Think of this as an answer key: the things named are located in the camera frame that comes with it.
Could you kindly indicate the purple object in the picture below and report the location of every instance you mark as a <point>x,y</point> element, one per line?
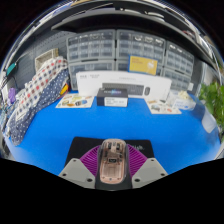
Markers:
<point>12,95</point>

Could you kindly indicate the white keyboard box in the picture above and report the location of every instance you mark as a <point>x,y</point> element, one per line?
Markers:
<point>90,81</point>

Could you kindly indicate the clear plastic package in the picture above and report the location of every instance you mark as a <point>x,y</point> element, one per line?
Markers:
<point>181,101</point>

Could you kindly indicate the printed picture sheet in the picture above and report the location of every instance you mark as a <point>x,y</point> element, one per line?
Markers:
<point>75,100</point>
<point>163,107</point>

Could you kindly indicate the potted green plant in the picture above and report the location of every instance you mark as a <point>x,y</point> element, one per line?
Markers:
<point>211,100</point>

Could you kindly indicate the small black box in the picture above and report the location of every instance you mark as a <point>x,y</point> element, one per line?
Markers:
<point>112,97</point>

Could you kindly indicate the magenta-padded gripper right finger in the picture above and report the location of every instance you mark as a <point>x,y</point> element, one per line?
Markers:
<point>150,170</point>

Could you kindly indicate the dark wall shelf unit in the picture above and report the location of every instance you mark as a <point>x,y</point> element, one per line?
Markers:
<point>133,18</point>

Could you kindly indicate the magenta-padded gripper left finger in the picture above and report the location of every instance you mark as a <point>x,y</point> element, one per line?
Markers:
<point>76,171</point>

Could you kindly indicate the teal pegboard bin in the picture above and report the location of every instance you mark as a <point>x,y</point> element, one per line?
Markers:
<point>11,69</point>

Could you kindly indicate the navy polka dot cloth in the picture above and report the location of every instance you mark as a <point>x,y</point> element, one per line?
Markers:
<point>20,130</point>

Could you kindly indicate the yellow and blue box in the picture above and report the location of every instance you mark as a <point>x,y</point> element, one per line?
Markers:
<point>142,65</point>

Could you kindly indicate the clear plastic drawer cabinet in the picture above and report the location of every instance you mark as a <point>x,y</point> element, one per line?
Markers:
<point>90,46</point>
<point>140,43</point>
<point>180,63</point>

